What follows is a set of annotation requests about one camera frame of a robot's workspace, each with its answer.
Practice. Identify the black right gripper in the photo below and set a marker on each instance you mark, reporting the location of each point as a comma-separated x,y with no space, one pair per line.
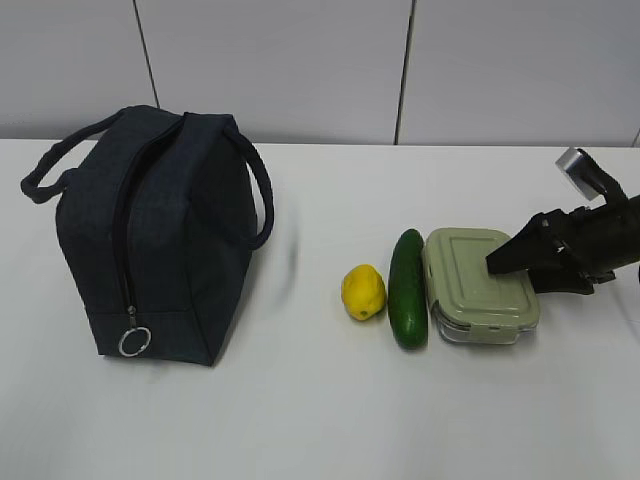
572,252

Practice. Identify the green lid glass container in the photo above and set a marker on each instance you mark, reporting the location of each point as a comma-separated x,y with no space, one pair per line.
467,303

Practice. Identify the green cucumber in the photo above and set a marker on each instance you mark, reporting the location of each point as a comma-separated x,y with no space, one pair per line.
406,308

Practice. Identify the dark blue lunch bag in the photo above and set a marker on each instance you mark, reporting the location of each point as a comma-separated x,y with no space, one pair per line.
158,215

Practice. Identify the yellow lemon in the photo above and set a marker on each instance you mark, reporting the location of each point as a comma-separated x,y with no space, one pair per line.
363,292

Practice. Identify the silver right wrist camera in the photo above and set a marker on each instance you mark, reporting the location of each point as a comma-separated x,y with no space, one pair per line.
588,177

